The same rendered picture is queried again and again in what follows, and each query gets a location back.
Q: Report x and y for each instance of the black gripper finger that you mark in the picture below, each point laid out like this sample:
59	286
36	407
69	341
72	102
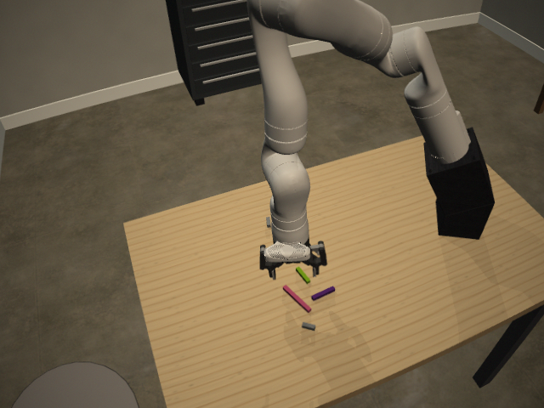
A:
268	265
314	261

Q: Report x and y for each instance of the lime green rod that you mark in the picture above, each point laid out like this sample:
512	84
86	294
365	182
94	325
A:
303	275

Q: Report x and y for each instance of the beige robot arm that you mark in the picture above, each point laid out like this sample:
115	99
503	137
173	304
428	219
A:
359	31

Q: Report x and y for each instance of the purple rod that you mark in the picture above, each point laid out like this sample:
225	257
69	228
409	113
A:
323	293

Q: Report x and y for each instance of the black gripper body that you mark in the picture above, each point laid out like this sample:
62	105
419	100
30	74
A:
306	244

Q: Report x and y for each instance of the pink rod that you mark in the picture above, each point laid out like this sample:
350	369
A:
296	298

